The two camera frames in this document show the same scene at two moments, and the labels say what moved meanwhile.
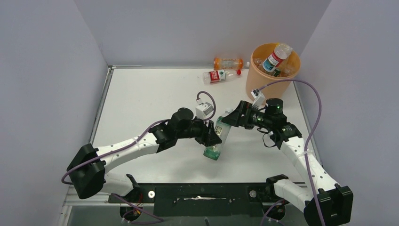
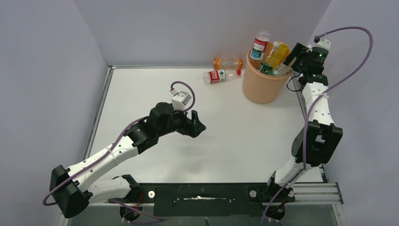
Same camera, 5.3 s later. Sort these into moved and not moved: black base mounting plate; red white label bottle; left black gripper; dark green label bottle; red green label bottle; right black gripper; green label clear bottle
Moved: right black gripper; left black gripper; dark green label bottle; green label clear bottle; red white label bottle
Not moved: red green label bottle; black base mounting plate
